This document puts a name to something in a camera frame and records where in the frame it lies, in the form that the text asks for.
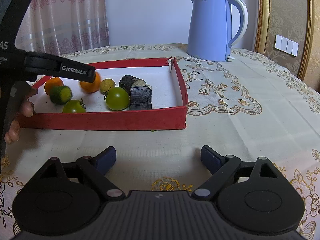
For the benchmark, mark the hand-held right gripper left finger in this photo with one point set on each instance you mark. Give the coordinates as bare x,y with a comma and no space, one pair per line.
107,158

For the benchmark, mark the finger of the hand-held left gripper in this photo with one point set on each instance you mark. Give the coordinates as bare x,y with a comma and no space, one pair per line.
62,66

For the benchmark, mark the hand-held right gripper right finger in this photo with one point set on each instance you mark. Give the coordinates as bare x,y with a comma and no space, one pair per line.
210,157

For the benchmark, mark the large orange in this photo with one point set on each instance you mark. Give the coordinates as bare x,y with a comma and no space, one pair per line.
53,83

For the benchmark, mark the cucumber end piece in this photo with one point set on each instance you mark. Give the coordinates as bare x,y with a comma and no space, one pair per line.
60,95

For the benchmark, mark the small orange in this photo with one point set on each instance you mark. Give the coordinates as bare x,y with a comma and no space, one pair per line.
91,87

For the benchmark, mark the red cardboard box tray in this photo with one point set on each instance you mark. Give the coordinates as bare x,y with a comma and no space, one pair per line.
112,121

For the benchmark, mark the dark green tomato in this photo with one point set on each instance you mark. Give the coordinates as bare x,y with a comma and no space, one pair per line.
73,107

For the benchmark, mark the small yellow round fruit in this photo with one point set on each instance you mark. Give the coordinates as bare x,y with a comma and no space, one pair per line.
107,85

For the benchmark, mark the light green tomato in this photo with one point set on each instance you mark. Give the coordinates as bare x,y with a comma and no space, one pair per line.
117,98

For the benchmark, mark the dark eggplant piece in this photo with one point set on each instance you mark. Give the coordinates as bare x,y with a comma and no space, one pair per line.
127,82
140,98

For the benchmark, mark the person's left hand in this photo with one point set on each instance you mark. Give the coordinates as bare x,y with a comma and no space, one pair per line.
26,108

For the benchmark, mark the cream embroidered tablecloth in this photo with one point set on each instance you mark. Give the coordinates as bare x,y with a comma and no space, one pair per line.
250,130

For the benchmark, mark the patterned pink curtain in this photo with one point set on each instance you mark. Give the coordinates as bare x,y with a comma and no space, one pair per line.
70,17

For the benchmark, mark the blue electric kettle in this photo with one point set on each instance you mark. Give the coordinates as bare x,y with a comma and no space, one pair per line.
210,30

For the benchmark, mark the white wall switch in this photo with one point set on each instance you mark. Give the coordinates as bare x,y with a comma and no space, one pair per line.
286,45

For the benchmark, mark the gold framed wall panel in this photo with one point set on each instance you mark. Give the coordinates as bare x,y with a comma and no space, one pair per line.
285,10

